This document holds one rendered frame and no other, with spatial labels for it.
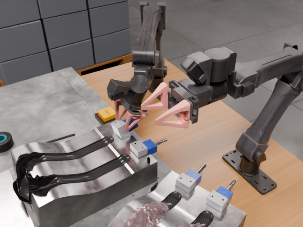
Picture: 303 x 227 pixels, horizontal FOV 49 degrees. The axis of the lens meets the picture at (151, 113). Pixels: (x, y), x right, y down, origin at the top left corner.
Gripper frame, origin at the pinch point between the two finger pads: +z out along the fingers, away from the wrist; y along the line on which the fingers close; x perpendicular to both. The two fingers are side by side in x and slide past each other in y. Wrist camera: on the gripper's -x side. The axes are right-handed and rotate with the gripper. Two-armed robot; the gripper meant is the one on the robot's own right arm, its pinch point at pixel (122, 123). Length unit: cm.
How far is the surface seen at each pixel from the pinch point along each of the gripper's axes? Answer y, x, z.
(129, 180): 18.3, -4.3, 9.7
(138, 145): 11.0, 0.1, 1.4
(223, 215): 43.0, 9.8, 2.7
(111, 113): -18.3, 8.9, 5.9
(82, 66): -176, 86, 41
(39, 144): -6.5, -23.1, 14.1
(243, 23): -195, 295, -59
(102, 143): 0.3, -4.9, 8.4
